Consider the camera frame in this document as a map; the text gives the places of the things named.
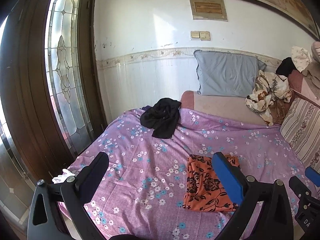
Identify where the cream brown floral cloth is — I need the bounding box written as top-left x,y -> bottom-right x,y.
245,70 -> 293,126

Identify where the cream floral hanging cloth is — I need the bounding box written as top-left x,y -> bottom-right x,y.
291,46 -> 312,72

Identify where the grey pillow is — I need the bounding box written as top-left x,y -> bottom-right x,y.
194,50 -> 267,98

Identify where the beige double wall switch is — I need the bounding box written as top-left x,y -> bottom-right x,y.
190,31 -> 210,41

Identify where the framed wall plaque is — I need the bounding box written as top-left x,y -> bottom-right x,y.
189,0 -> 228,21

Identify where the black crumpled garment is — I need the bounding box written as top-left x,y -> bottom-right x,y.
140,98 -> 181,139

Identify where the pink headboard cushion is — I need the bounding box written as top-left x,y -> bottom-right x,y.
288,70 -> 319,105

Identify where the white green small cloth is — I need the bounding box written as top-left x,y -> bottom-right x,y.
52,168 -> 75,184

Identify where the pink mattress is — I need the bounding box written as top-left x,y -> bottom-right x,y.
181,90 -> 266,125

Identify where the purple floral bedsheet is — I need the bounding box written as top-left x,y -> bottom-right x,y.
69,109 -> 318,239

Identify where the black garment behind pile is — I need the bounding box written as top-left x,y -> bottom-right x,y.
276,57 -> 297,77

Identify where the dark wooden glass door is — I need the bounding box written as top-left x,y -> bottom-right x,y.
1,0 -> 107,180

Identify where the striped floral pillow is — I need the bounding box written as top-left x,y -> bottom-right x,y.
280,98 -> 320,172

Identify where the orange black floral garment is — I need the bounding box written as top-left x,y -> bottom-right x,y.
182,154 -> 238,212

